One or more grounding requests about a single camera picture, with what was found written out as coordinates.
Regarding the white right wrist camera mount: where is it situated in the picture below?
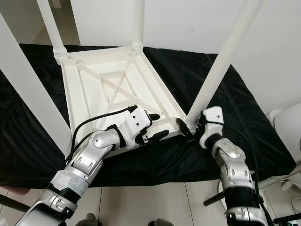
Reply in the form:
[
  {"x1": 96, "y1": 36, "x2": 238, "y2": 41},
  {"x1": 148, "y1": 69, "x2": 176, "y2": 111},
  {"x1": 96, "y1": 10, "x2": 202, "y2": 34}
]
[{"x1": 198, "y1": 106, "x2": 224, "y2": 149}]

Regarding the black cloth table cover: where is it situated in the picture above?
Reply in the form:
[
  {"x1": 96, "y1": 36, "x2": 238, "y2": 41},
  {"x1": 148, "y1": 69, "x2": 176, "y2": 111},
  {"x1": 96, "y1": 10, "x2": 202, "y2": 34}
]
[{"x1": 0, "y1": 43, "x2": 297, "y2": 186}]

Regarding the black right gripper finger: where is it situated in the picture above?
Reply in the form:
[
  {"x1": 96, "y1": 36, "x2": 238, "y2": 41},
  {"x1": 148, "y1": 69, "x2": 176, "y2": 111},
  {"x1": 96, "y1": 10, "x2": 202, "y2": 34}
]
[{"x1": 177, "y1": 118, "x2": 192, "y2": 138}]

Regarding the white plastic table top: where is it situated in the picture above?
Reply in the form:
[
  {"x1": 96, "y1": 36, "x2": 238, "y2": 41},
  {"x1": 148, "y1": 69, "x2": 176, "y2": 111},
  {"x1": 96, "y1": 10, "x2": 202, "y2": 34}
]
[{"x1": 59, "y1": 45, "x2": 189, "y2": 156}]

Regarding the black metal table leg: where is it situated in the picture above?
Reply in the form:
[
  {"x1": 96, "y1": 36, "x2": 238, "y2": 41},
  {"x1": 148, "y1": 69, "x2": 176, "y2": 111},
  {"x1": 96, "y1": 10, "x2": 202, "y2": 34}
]
[
  {"x1": 203, "y1": 191, "x2": 224, "y2": 207},
  {"x1": 0, "y1": 194, "x2": 31, "y2": 212}
]

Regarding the grey left robot foot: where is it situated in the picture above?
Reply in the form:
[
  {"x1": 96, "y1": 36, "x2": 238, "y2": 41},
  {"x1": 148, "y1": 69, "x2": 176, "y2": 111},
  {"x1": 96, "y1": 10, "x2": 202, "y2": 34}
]
[{"x1": 80, "y1": 216, "x2": 102, "y2": 226}]

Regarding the grey right robot foot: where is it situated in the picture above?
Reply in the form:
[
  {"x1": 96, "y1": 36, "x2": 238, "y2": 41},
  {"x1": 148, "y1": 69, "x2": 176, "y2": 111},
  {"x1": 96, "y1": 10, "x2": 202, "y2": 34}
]
[{"x1": 150, "y1": 219, "x2": 174, "y2": 226}]

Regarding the white fan cord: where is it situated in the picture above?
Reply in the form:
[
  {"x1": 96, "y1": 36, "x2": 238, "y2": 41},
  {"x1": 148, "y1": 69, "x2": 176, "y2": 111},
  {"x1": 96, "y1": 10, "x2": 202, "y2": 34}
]
[{"x1": 289, "y1": 195, "x2": 301, "y2": 212}]

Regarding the black stand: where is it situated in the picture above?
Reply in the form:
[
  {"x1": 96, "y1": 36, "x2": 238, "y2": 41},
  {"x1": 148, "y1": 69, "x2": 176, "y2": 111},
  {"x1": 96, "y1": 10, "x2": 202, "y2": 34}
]
[{"x1": 273, "y1": 214, "x2": 301, "y2": 224}]

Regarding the grey robot foot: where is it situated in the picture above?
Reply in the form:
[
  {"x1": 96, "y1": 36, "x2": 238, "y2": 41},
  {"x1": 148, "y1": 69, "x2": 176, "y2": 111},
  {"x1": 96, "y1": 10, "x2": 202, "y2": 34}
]
[
  {"x1": 80, "y1": 216, "x2": 102, "y2": 226},
  {"x1": 150, "y1": 219, "x2": 174, "y2": 226}
]

